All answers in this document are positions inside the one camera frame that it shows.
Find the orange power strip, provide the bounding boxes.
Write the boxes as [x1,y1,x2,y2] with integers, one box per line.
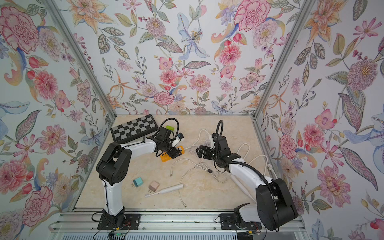
[161,146,185,163]

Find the white usb charging cable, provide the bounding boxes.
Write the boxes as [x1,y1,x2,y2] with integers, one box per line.
[169,143,229,208]

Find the pink usb wall charger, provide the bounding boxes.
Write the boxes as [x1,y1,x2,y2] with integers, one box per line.
[149,181,160,193]

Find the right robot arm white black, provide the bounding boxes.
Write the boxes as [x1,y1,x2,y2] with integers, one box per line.
[197,120,299,231]

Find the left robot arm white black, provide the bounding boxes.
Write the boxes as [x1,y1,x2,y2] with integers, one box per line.
[97,115,184,217]

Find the white electric toothbrush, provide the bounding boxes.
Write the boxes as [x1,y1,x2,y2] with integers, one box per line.
[145,184,184,198]
[230,174,257,203]

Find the black white folding chessboard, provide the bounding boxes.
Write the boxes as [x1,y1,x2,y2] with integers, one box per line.
[110,114,159,144]

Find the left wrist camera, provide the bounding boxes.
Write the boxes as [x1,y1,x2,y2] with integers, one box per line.
[172,133,184,147]

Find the teal usb wall charger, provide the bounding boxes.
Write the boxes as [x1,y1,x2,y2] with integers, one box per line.
[133,177,144,188]

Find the white power strip cord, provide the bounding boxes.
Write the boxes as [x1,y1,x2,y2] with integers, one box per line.
[182,129,278,181]

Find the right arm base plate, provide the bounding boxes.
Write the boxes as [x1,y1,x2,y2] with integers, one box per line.
[219,213,263,231]

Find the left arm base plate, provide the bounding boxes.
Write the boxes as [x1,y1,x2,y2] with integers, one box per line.
[97,214,141,231]

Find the aluminium front rail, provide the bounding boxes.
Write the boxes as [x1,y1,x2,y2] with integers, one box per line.
[47,209,307,235]

